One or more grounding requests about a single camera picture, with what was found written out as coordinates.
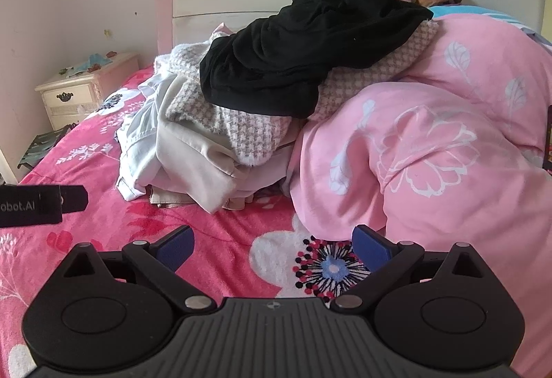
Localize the black smile t-shirt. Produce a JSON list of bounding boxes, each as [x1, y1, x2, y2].
[[199, 0, 433, 118]]

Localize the green folding stool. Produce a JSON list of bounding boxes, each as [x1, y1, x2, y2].
[[17, 123, 76, 171]]

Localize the beige trousers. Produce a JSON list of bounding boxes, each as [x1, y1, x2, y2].
[[150, 121, 300, 213]]

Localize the white grey shirt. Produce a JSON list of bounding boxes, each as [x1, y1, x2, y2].
[[115, 72, 177, 201]]

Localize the pink floral bed blanket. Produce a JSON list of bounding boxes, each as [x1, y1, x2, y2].
[[1, 68, 368, 377]]

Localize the cream nightstand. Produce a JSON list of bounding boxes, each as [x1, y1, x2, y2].
[[34, 53, 139, 130]]

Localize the light pink floral duvet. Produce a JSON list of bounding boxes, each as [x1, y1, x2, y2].
[[290, 14, 551, 377]]

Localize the houndstooth knit garment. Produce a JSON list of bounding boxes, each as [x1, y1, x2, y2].
[[159, 20, 438, 166]]

